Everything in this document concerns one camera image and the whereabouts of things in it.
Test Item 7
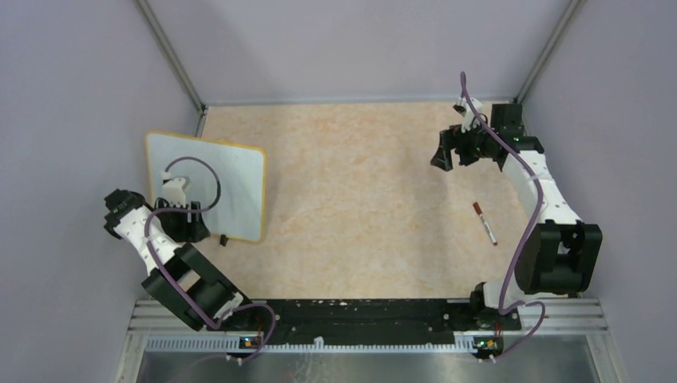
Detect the red-capped whiteboard marker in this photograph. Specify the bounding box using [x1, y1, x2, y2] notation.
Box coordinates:
[473, 202, 498, 246]

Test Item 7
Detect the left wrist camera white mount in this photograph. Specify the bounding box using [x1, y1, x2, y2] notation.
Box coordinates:
[160, 172, 191, 207]

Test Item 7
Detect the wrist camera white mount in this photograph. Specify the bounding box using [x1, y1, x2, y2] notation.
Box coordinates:
[453, 97, 487, 132]
[160, 172, 191, 207]

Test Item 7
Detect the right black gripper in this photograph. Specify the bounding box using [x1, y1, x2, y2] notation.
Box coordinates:
[430, 118, 497, 172]

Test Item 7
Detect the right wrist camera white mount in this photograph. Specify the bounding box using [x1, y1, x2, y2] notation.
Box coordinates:
[453, 97, 487, 132]

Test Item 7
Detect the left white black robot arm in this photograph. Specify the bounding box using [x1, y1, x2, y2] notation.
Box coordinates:
[105, 189, 256, 330]

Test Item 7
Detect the aluminium frame rail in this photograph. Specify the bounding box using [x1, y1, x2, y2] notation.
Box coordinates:
[115, 298, 624, 382]

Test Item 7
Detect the white cable duct strip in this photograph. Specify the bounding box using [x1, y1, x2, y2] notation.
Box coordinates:
[145, 335, 477, 353]

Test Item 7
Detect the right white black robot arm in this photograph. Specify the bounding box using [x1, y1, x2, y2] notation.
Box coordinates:
[430, 99, 603, 329]

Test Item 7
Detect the yellow-framed whiteboard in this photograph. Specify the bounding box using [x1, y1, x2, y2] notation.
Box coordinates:
[145, 132, 267, 243]

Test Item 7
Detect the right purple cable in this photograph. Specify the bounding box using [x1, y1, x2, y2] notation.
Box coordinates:
[458, 71, 547, 362]

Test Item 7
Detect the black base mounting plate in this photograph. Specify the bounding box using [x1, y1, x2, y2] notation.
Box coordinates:
[221, 298, 521, 345]

